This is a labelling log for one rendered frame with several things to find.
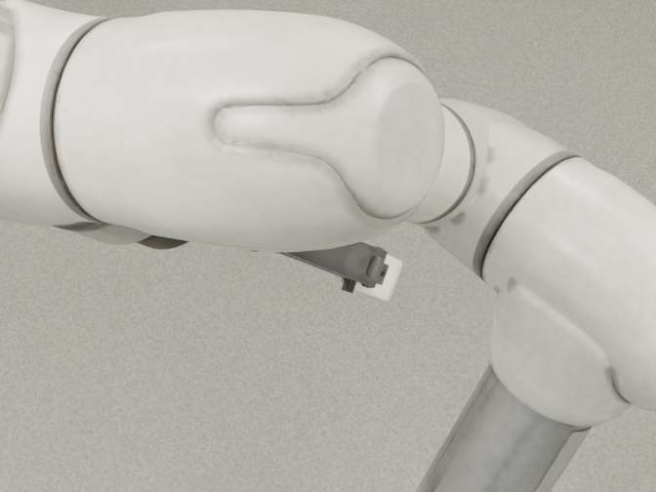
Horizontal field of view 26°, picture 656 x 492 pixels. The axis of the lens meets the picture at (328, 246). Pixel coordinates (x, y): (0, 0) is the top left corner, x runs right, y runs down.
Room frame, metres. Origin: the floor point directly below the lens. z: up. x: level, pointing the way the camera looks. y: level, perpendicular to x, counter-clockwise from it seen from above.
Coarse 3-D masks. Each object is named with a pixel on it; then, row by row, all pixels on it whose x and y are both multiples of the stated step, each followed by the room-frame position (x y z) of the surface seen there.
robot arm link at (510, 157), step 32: (480, 128) 0.73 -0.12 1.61; (512, 128) 0.74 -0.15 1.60; (480, 160) 0.70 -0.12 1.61; (512, 160) 0.70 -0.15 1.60; (544, 160) 0.70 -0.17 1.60; (480, 192) 0.68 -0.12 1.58; (512, 192) 0.68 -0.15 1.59; (416, 224) 0.67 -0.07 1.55; (448, 224) 0.67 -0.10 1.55; (480, 224) 0.66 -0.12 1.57; (480, 256) 0.65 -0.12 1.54
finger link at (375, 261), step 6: (372, 258) 0.50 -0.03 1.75; (378, 258) 0.50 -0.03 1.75; (372, 264) 0.50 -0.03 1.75; (378, 264) 0.50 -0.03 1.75; (384, 264) 0.52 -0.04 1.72; (366, 270) 0.50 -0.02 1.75; (372, 270) 0.50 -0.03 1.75; (378, 270) 0.50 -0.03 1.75; (384, 270) 0.52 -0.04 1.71; (372, 276) 0.49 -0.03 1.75; (378, 276) 0.50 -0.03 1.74; (384, 276) 0.52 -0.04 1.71; (378, 282) 0.51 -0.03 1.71
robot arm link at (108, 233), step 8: (80, 224) 0.45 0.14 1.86; (88, 224) 0.45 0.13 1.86; (96, 224) 0.45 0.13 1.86; (104, 224) 0.46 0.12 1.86; (80, 232) 0.46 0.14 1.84; (88, 232) 0.46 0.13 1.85; (96, 232) 0.46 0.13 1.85; (104, 232) 0.46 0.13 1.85; (112, 232) 0.46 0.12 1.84; (120, 232) 0.46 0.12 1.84; (128, 232) 0.46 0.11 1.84; (136, 232) 0.46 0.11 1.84; (144, 232) 0.47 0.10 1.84; (104, 240) 0.46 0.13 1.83; (112, 240) 0.46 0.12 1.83; (120, 240) 0.46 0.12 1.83; (128, 240) 0.46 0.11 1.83; (136, 240) 0.47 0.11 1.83
